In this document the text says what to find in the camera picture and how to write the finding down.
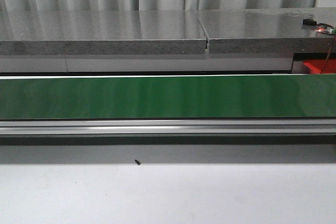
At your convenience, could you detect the grey stone bench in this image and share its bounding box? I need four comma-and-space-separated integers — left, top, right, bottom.
1, 8, 335, 75

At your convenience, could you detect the green conveyor belt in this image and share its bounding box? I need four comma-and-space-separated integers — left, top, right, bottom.
1, 74, 335, 120

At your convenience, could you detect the red tray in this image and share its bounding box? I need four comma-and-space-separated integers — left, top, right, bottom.
303, 59, 336, 74

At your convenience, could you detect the small green circuit board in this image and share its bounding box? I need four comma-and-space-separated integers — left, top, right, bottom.
302, 19, 335, 35

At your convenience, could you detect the aluminium conveyor frame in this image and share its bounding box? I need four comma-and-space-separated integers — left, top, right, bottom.
1, 75, 335, 136

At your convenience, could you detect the red black wire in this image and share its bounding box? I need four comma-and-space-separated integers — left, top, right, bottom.
320, 34, 336, 74

